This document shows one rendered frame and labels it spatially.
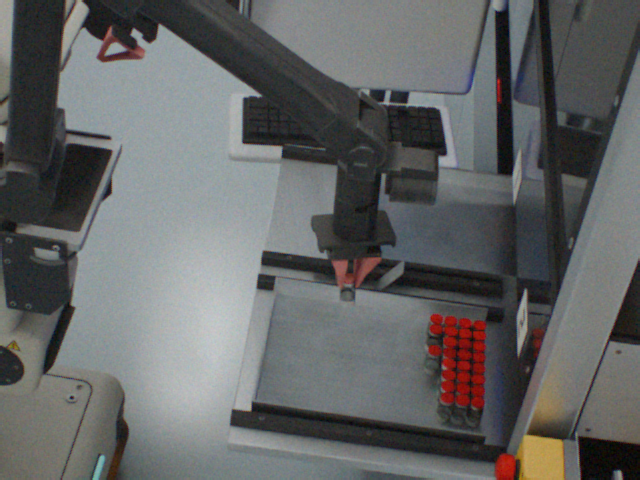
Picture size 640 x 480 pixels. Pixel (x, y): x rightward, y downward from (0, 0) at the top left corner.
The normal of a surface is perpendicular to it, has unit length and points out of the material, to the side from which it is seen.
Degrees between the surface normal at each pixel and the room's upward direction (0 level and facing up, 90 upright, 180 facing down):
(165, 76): 0
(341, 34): 90
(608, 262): 90
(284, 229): 0
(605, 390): 90
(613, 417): 90
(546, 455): 0
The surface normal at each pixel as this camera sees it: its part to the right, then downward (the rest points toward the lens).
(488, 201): 0.11, -0.73
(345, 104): 0.68, -0.45
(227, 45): -0.02, 0.73
